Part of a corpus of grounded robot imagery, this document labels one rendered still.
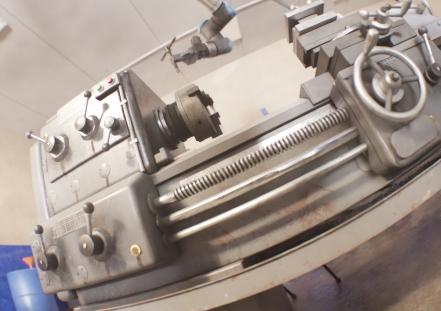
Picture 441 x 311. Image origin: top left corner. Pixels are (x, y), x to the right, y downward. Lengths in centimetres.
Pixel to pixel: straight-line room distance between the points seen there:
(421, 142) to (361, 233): 27
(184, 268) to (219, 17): 115
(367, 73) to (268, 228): 52
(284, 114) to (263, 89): 373
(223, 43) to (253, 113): 309
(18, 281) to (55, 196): 245
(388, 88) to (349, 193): 33
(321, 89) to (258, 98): 365
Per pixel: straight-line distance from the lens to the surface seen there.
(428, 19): 145
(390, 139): 66
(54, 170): 112
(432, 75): 79
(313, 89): 81
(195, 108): 100
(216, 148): 78
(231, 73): 477
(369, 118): 66
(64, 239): 87
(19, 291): 348
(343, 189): 78
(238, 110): 440
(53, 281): 95
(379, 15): 75
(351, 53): 74
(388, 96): 63
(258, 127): 78
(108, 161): 93
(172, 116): 106
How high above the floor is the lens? 55
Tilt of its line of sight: 20 degrees up
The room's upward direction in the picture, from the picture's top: 24 degrees counter-clockwise
